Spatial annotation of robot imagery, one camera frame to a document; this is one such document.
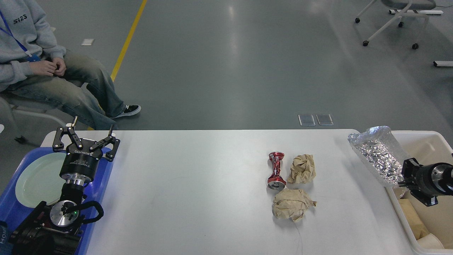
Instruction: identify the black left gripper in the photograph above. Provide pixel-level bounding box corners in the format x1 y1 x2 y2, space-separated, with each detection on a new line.
52 115 121 183

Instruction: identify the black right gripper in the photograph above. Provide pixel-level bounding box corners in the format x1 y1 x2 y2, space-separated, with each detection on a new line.
398 158 453 207

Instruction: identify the brown paper bag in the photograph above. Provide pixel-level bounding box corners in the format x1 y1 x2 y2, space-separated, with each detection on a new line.
398 199 430 239

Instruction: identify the mint green plate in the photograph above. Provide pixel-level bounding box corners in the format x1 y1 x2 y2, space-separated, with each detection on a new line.
16 152 66 208

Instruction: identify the silver foil bag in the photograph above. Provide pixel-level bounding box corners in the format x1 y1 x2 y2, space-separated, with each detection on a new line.
348 126 411 187

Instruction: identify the white bowl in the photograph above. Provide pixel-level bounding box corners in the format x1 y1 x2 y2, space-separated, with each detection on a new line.
417 233 445 250

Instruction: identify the small brown paper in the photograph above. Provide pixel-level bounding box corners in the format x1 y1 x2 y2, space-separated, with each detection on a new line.
287 154 316 184

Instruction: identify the brown paper ball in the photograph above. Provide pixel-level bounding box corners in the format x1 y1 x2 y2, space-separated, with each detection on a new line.
272 189 317 222

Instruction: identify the crushed red soda can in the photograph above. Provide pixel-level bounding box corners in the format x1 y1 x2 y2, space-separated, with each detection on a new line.
267 152 286 191

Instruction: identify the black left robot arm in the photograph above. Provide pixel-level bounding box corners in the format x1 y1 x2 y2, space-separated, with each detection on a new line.
9 117 120 255

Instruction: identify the beige plastic bin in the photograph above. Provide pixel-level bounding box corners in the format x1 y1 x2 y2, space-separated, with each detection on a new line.
385 131 453 255

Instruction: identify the white chair of person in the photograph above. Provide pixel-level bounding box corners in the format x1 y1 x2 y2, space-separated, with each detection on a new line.
0 80 89 144

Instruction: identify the seated person grey hoodie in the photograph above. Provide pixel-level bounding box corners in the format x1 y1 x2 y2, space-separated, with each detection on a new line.
0 0 141 130

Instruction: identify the right floor outlet plate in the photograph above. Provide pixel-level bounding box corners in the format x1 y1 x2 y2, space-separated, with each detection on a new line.
316 114 334 126

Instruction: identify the floor outlet plate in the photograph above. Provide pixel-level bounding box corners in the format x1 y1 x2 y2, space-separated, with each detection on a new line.
316 114 334 126
298 114 316 126

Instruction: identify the white floor bar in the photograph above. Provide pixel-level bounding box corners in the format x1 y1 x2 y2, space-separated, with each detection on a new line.
433 60 453 67

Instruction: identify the left floor outlet plate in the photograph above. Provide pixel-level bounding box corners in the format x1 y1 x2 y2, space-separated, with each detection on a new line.
298 114 316 126

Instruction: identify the white desk foot bar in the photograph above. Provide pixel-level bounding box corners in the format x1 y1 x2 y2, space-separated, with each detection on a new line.
389 9 444 16

